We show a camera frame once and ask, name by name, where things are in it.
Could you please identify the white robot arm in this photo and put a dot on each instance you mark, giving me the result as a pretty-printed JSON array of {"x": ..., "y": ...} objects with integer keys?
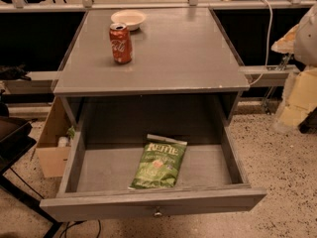
[{"x": 301, "y": 40}]

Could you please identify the green jalapeno chip bag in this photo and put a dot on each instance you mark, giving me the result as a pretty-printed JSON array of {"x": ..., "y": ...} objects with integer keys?
[{"x": 160, "y": 163}]

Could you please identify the black folding stand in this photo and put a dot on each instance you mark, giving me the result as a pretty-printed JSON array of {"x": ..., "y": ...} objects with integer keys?
[{"x": 15, "y": 142}]

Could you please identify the red cola can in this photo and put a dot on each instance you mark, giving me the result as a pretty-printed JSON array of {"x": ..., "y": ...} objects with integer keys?
[{"x": 120, "y": 41}]

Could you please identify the grey open drawer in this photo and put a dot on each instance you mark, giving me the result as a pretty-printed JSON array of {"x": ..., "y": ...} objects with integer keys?
[{"x": 96, "y": 184}]

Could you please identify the grey metal rail frame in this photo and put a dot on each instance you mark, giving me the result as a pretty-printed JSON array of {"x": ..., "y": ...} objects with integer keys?
[{"x": 270, "y": 75}]

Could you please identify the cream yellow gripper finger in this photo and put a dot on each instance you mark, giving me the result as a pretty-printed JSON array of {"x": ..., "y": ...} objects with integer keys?
[{"x": 299, "y": 99}]

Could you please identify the silver drawer knob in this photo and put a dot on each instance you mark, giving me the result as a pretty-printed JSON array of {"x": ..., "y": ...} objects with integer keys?
[{"x": 157, "y": 213}]

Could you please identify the white shallow bowl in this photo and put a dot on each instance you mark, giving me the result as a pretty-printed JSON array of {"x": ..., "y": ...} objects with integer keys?
[{"x": 132, "y": 18}]

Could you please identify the brown cardboard box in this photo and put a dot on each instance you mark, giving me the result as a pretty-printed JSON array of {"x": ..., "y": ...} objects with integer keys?
[{"x": 52, "y": 147}]

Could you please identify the grey wooden cabinet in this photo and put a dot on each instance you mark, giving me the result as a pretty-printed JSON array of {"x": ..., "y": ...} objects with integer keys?
[{"x": 195, "y": 117}]

